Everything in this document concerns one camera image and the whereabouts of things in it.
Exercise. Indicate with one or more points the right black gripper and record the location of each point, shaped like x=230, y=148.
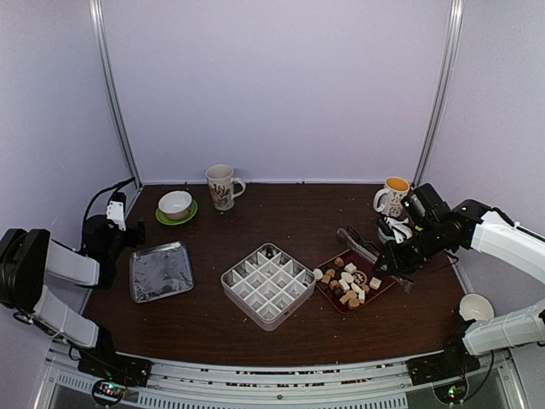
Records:
x=396, y=264

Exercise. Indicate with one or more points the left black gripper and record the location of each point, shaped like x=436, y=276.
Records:
x=133, y=239

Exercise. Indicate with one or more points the bunny print tin lid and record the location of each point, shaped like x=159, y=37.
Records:
x=159, y=272

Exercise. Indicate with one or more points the metal tongs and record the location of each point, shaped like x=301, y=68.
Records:
x=367, y=250

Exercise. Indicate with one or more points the white divided tin box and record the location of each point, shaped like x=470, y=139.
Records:
x=268, y=285

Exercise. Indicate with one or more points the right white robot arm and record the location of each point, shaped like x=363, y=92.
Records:
x=473, y=226

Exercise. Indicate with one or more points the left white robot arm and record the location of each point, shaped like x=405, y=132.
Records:
x=30, y=260

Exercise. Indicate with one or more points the red chocolate tray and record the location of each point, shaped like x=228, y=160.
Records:
x=348, y=282

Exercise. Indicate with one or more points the light blue bowl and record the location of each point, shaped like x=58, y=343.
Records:
x=385, y=233

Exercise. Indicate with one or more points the green saucer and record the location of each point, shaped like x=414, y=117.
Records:
x=177, y=218

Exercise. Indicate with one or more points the white bowl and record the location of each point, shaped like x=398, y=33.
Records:
x=175, y=201

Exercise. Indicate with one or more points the yellow interior mug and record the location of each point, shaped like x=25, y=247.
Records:
x=388, y=200

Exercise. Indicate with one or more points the white bowl off table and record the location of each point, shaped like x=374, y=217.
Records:
x=474, y=306

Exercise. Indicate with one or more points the tall coral print mug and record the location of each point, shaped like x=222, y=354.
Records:
x=224, y=186

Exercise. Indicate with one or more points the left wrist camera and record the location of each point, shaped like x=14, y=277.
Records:
x=115, y=210

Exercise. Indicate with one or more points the front metal rail base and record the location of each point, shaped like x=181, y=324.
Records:
x=375, y=384

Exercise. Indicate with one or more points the right aluminium frame post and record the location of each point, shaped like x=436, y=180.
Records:
x=448, y=63

